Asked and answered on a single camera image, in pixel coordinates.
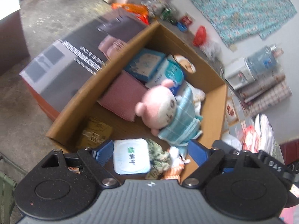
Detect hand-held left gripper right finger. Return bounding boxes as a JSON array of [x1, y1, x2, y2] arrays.
[[182, 139, 261, 189]]

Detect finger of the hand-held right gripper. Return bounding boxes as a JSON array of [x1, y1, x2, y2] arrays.
[[213, 139, 244, 154]]

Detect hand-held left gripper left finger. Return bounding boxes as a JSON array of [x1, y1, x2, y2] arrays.
[[40, 139, 121, 189]]

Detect small brown carton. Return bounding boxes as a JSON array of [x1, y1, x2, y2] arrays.
[[77, 117, 113, 149]]

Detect brown cardboard box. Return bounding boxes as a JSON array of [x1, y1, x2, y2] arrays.
[[45, 21, 228, 182]]

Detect teal checked towel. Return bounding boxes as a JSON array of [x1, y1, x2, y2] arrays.
[[157, 88, 203, 148]]

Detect green patterned scrunchie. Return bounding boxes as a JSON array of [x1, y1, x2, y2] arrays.
[[146, 139, 171, 173]]

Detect white and blue packet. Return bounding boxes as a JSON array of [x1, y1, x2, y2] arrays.
[[186, 82, 206, 113]]

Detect pink cloth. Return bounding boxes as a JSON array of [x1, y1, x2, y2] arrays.
[[96, 71, 148, 122]]

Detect pink plush toy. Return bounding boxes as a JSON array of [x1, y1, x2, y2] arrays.
[[135, 79, 179, 136]]

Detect blue tissue pack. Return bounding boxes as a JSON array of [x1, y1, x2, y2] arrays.
[[144, 58, 186, 94]]

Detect face print pack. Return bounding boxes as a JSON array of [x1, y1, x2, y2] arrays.
[[173, 54, 197, 74]]

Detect teal printed box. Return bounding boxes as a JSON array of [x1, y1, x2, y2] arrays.
[[123, 48, 167, 83]]

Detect dark red door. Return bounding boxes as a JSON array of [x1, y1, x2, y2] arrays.
[[279, 139, 299, 167]]

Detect white striped blanket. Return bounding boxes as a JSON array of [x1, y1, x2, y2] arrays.
[[254, 114, 275, 155]]

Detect rolled patterned cloths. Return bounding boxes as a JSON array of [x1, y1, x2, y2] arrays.
[[238, 74, 293, 117]]

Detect white water dispenser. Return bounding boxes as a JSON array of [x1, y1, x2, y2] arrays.
[[224, 55, 255, 91]]

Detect large grey printed carton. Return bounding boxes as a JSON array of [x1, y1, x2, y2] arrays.
[[19, 7, 151, 122]]

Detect clear plastic bag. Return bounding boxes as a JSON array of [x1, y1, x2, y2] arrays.
[[201, 40, 223, 63]]

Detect pink items on carton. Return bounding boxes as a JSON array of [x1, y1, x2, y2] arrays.
[[98, 35, 128, 59]]

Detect green crate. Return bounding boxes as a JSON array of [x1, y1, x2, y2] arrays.
[[0, 170, 17, 224]]

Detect red plastic bag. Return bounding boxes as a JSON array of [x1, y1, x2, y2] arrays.
[[192, 25, 207, 47]]

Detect small red box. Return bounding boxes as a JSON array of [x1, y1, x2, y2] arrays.
[[181, 15, 193, 27]]

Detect green cans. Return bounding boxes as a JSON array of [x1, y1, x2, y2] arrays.
[[161, 7, 177, 24]]

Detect orange snack bag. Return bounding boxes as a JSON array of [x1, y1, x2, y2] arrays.
[[111, 2, 150, 25]]

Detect white table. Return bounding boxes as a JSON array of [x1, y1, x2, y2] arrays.
[[0, 0, 31, 75]]

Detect teal floral wall cloth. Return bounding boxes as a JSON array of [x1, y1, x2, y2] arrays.
[[182, 0, 298, 46]]

